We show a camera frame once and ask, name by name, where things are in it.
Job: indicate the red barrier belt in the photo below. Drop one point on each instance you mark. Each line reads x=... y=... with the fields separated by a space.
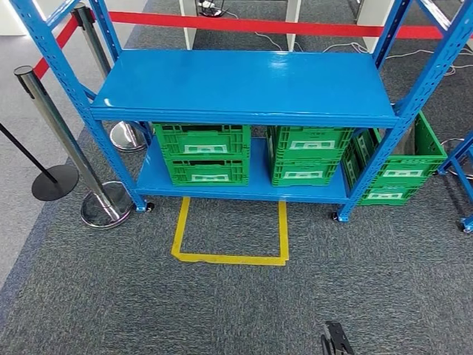
x=240 y=24
x=55 y=46

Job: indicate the white table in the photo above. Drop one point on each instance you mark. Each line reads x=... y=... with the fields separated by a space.
x=188 y=29
x=370 y=14

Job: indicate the black power strip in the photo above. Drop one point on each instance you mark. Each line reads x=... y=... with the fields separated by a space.
x=210 y=7

